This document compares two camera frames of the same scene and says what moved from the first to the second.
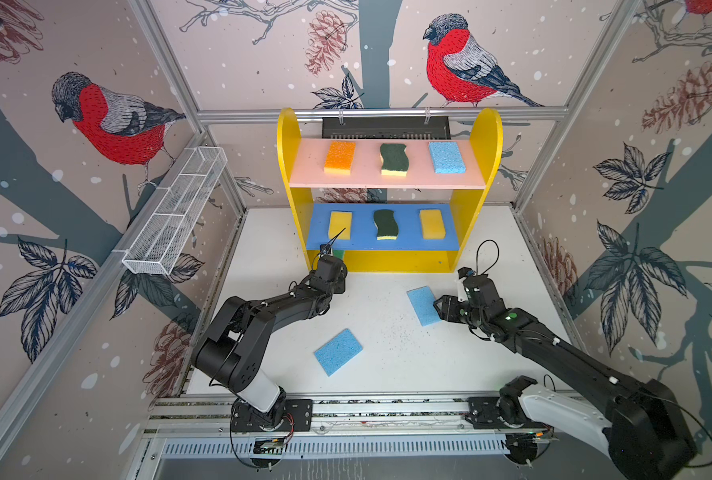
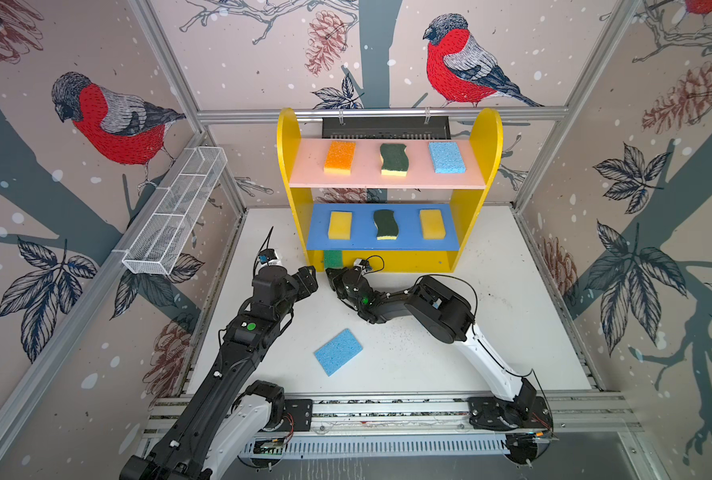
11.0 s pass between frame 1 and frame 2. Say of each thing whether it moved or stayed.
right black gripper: moved
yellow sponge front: stayed
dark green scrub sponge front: stayed
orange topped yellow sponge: stayed
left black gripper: moved
